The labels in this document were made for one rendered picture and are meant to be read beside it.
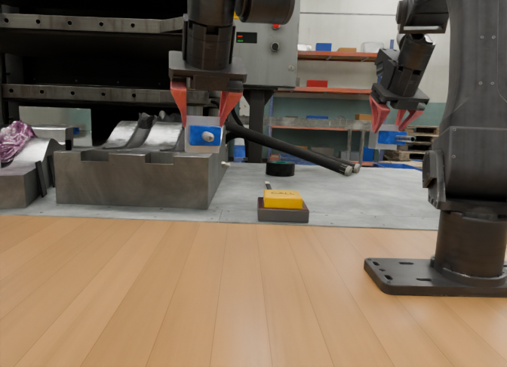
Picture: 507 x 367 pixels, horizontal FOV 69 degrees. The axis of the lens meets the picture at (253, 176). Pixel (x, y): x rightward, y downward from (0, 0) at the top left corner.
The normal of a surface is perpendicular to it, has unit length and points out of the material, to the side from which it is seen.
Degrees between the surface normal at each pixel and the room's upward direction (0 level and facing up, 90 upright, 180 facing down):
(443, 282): 0
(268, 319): 0
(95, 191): 90
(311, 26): 90
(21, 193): 90
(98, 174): 90
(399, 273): 0
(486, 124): 73
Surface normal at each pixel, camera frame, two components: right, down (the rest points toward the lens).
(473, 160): -0.19, -0.15
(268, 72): 0.00, 0.17
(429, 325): 0.04, -0.99
